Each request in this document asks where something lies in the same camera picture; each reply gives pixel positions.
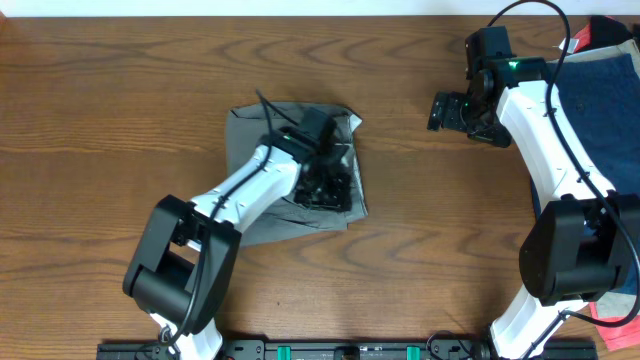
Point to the red garment in pile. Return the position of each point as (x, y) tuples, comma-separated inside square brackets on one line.
[(619, 337)]

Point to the beige garment in pile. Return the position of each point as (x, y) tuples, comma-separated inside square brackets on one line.
[(628, 47)]

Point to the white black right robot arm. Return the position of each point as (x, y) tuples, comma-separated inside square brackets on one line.
[(582, 244)]

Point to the black garment in pile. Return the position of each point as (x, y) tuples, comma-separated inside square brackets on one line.
[(605, 31)]

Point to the grey shorts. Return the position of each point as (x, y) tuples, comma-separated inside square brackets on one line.
[(285, 219)]

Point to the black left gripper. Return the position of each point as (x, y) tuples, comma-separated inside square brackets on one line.
[(326, 189)]

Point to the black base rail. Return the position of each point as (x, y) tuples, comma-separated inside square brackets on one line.
[(350, 350)]

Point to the navy blue garment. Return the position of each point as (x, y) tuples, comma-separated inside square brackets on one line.
[(601, 101)]

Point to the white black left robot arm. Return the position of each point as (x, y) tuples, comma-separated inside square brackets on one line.
[(183, 263)]

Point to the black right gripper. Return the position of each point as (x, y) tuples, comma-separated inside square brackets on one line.
[(445, 112)]

